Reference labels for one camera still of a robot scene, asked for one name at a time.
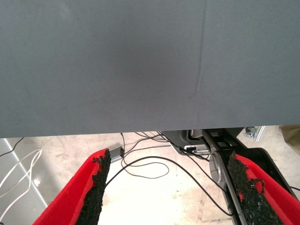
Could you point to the grey base housing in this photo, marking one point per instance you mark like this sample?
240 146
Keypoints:
178 138

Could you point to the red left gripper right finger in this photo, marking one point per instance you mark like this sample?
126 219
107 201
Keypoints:
262 201

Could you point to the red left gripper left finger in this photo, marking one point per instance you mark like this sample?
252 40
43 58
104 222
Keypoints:
70 199

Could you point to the black base frame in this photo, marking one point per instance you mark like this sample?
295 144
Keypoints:
267 159

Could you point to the grey adapter box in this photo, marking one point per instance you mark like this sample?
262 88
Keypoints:
114 154

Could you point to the grey caster wheel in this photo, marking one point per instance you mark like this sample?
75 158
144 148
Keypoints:
250 132

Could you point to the silver round wheel hub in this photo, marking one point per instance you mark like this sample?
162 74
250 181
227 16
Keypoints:
216 168

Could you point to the brown cardboard box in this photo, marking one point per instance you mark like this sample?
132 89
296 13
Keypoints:
291 136

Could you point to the dark grey table cloth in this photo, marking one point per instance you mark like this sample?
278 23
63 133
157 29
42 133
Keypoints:
117 70

